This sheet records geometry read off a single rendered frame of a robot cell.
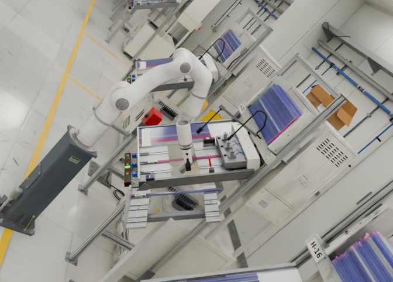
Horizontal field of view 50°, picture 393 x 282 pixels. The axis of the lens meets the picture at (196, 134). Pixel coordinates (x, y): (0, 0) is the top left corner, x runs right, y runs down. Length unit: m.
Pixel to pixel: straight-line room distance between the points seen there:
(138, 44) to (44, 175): 4.78
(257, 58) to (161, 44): 3.43
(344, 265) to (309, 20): 4.37
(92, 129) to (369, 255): 1.53
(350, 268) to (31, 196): 1.79
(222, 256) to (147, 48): 4.71
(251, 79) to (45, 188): 2.15
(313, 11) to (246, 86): 2.15
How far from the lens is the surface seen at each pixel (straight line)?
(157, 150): 2.87
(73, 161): 2.52
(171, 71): 2.26
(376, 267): 1.79
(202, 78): 2.33
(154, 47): 7.13
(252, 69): 3.92
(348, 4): 6.02
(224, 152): 2.70
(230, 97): 3.98
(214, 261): 3.07
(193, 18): 7.05
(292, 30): 5.80
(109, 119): 2.39
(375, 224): 1.94
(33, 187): 2.65
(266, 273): 2.04
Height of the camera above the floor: 1.85
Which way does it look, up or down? 16 degrees down
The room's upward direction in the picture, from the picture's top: 45 degrees clockwise
